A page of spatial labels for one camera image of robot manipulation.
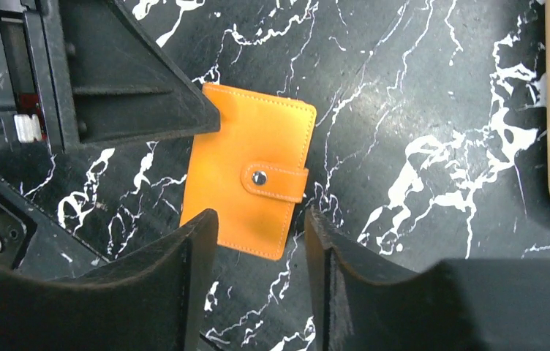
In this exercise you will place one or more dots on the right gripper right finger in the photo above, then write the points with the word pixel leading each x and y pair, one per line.
pixel 362 301

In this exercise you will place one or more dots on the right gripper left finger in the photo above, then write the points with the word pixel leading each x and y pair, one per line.
pixel 152 299

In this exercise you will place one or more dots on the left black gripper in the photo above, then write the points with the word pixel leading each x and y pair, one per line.
pixel 93 67

